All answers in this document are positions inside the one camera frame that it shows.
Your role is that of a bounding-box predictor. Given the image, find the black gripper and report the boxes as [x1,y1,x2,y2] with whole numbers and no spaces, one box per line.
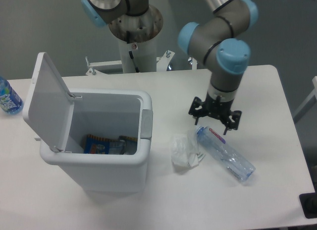
[188,93,242,135]

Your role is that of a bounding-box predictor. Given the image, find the white paper wrapper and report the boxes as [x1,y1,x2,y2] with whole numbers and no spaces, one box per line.
[169,129,206,172]

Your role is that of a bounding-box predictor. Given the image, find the crushed clear plastic bottle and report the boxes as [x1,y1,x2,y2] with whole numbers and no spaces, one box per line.
[195,126,256,182]

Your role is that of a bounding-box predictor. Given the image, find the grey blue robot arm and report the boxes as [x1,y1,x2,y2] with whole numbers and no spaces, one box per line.
[81,0,259,131]

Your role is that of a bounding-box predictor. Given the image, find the white plastic trash can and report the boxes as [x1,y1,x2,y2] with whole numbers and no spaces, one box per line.
[40,89,153,192]

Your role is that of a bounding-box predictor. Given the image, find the white trash can lid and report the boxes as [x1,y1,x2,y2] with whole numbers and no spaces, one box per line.
[22,52,82,152]

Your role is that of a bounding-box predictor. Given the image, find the silver snack wrapper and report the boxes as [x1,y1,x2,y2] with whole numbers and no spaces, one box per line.
[108,135,138,155]

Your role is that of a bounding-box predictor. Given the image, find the white furniture leg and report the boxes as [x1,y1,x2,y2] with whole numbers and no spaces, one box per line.
[293,76,317,123]

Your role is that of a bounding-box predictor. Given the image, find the blue orange snack packet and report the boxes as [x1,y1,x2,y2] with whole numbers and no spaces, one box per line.
[84,134,115,154]

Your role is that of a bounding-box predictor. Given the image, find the black table corner clamp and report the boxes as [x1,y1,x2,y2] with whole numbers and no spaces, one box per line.
[299,192,317,219]

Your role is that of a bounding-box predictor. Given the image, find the blue labelled water bottle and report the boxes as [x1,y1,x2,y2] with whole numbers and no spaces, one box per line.
[0,77,24,115]

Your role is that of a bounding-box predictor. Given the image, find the white metal base frame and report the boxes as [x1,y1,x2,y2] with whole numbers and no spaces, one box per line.
[85,50,199,76]

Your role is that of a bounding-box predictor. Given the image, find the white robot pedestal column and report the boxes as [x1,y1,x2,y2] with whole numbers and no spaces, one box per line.
[108,5,163,61]

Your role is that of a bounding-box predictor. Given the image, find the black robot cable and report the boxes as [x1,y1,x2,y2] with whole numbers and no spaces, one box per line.
[125,30,140,73]

